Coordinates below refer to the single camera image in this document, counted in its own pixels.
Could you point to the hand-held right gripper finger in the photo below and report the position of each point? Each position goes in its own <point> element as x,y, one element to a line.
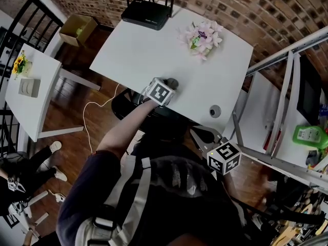
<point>198,141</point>
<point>214,133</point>

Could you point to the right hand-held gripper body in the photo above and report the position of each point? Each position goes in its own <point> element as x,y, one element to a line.
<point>225,160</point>

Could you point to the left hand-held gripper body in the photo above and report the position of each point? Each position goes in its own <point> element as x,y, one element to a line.
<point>160,91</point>

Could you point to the grey computer mouse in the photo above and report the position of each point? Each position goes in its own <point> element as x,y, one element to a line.
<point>172,82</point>

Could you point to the person's left forearm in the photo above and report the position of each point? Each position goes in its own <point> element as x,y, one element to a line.
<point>123,129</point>

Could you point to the person's right forearm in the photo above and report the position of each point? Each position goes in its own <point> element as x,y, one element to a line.
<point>229,183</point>

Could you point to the red package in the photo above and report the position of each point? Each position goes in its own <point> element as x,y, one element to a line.
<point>269,140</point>

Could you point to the pale pink flowers in pot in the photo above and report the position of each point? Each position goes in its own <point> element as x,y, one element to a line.
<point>202,38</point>

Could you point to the person's torso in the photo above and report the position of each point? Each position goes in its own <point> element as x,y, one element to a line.
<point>164,201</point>

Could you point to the black router with antennas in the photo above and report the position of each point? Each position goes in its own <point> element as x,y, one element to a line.
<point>146,15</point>

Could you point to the white metal shelf rack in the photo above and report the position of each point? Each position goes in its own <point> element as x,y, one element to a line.
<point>282,91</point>

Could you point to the green detergent bottle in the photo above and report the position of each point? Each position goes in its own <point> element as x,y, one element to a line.
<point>310,137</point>

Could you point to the light green crumpled item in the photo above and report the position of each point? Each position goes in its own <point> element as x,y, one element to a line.
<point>80,31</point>

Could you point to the black monitor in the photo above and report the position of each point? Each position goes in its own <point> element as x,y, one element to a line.
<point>308,93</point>

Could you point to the open cardboard box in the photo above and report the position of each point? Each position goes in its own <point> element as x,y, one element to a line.
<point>70,32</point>

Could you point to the small white side table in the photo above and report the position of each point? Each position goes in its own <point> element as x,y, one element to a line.
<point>30,109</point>

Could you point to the grey rectangular box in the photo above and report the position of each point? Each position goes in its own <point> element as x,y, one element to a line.
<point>29,87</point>

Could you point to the black metal railing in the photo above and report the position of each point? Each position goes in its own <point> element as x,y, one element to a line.
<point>48,9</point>

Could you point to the sunflowers in white pot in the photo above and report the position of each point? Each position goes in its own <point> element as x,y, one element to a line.
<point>20,64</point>

